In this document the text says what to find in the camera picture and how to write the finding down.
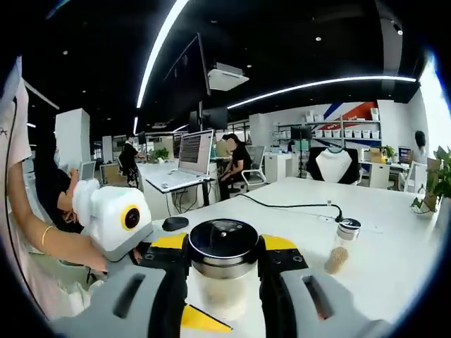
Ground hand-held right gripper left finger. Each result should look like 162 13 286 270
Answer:
52 234 190 338

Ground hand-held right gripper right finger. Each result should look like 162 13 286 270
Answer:
257 234 395 338

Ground large seasoning bottle brown granules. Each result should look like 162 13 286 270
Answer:
323 218 362 275

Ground large seasoning bottle pale powder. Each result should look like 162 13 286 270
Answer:
186 218 265 321

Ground person's left hand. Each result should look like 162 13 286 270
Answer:
44 227 109 273

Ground black computer mouse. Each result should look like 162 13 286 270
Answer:
162 216 190 232

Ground white power strip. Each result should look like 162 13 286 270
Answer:
316 213 385 234

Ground white laptop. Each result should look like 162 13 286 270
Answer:
144 129 216 193

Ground person's white shirt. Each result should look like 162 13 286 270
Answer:
0 59 94 318

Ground black ceiling mounted monitor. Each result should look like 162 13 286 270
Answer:
202 106 229 130

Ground black and white shirt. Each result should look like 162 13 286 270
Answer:
307 146 361 186

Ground white mesh office chair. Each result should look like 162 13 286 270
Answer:
241 145 267 186

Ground hanging black display panel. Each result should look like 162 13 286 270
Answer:
163 33 212 106

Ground long ceiling light strip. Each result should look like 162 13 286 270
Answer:
135 0 191 110

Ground white ceiling air conditioner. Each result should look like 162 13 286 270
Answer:
207 62 250 92

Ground shelving rack with white bins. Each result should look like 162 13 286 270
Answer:
274 108 382 142

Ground green potted plant white pot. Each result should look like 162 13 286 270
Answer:
410 144 451 235

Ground curved ceiling light strip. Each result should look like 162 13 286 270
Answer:
227 75 419 109

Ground gold bracelet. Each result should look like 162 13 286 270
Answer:
40 225 56 247

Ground black power cable with plug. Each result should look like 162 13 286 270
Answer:
234 193 345 223

